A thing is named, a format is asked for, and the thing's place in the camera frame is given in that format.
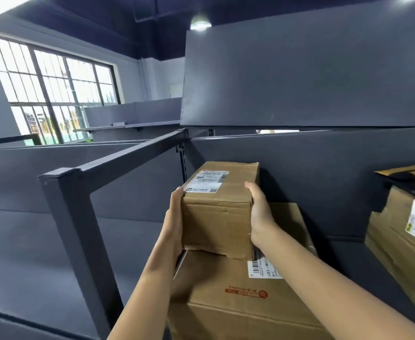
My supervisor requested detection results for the person's left hand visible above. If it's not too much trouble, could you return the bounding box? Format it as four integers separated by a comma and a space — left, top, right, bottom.
160, 186, 185, 261

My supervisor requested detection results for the person's right hand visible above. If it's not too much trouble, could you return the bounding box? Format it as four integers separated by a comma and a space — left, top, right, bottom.
244, 181, 280, 251

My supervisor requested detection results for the medium brown cardboard box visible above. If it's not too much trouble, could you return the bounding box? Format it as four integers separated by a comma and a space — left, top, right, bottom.
181, 161, 260, 261

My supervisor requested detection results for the red logo cardboard box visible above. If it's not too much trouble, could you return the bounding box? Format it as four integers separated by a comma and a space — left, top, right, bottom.
167, 203, 333, 340

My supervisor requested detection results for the dark grey metal shelving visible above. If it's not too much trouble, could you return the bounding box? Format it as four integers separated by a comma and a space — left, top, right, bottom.
0, 139, 185, 340
38, 127, 415, 340

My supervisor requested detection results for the tan parcel with black tape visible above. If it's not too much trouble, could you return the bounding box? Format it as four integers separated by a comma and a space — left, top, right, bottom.
374, 164, 415, 201

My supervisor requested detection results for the person's left forearm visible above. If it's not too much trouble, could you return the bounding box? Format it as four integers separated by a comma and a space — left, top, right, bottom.
107, 238, 183, 340

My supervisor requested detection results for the person's right forearm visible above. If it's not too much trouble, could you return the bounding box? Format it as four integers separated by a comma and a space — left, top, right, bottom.
259, 224, 415, 340

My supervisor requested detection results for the black metal railing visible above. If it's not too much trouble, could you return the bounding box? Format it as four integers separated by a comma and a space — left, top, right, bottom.
0, 133, 42, 148

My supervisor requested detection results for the grid pane window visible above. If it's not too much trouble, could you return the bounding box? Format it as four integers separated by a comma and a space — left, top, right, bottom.
0, 30, 122, 145

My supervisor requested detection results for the rectangular ceiling light panel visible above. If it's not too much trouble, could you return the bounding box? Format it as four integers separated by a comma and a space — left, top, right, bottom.
0, 0, 40, 24

